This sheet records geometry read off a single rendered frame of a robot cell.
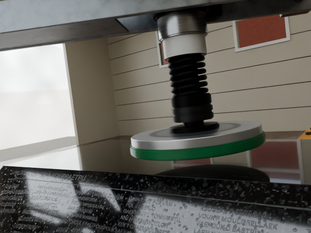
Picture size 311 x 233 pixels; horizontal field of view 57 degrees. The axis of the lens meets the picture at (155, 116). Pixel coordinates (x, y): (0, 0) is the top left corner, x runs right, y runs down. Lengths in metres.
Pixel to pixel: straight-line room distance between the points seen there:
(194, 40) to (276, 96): 6.31
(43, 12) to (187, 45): 0.23
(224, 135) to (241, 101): 6.62
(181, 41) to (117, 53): 8.93
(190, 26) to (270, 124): 6.43
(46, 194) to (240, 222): 0.38
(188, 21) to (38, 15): 0.23
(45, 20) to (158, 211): 0.33
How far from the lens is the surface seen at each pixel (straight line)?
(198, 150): 0.38
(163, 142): 0.39
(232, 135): 0.40
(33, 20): 0.51
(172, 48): 0.46
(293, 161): 0.47
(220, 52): 7.23
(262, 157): 0.50
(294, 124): 6.71
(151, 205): 0.43
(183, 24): 0.46
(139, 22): 0.56
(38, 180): 0.65
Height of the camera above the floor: 0.98
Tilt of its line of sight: 3 degrees down
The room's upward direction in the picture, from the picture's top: 7 degrees counter-clockwise
